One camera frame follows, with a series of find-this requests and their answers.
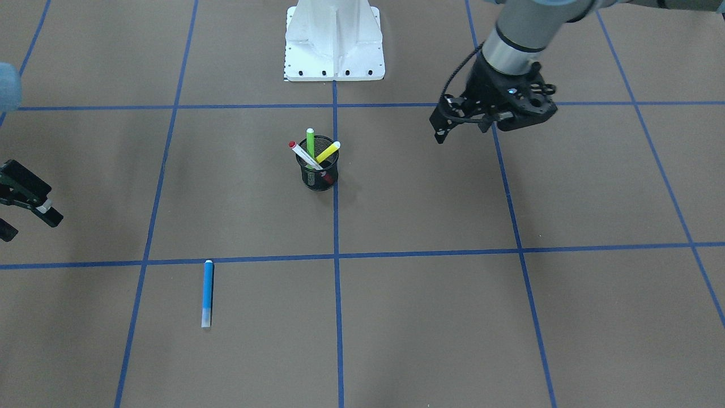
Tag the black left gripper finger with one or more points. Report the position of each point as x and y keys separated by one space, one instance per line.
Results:
x=447 y=115

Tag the black mesh pen cup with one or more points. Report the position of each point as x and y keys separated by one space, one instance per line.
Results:
x=310 y=177

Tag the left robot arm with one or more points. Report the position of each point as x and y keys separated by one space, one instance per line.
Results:
x=523 y=30

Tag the white pedestal base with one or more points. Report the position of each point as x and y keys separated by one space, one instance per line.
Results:
x=333 y=41

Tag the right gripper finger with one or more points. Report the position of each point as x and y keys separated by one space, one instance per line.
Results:
x=22 y=188
x=7 y=231

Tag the blue marker pen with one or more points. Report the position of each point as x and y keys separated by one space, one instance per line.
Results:
x=207 y=294

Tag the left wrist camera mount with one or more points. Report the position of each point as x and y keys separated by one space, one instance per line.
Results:
x=527 y=100

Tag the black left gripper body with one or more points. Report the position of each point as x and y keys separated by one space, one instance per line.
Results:
x=483 y=84

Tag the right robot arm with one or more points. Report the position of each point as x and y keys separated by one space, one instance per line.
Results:
x=11 y=91

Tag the red white marker pen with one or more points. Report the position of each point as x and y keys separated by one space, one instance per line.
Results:
x=310 y=162

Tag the green highlighter pen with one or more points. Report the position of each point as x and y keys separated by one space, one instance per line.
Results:
x=310 y=142

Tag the yellow highlighter pen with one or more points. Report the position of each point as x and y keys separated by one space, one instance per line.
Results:
x=328 y=152

